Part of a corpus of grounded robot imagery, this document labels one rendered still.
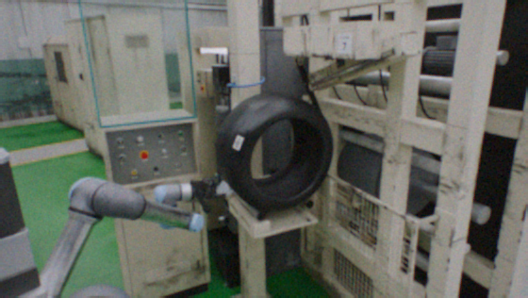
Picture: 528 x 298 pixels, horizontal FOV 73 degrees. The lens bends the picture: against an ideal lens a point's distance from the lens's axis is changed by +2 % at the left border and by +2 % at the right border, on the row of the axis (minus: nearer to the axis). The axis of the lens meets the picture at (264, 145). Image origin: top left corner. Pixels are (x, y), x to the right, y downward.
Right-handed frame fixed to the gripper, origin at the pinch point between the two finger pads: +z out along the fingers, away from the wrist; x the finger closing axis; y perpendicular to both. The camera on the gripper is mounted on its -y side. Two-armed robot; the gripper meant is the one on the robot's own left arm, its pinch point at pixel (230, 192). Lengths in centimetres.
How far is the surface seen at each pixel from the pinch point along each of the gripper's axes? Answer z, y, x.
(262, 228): 14.5, -16.8, -8.9
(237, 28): 8, 78, 28
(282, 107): 17.8, 43.8, -10.6
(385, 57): 49, 69, -36
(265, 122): 9.4, 37.0, -11.6
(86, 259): -67, -111, 147
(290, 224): 31.6, -17.8, -7.1
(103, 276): -55, -109, 116
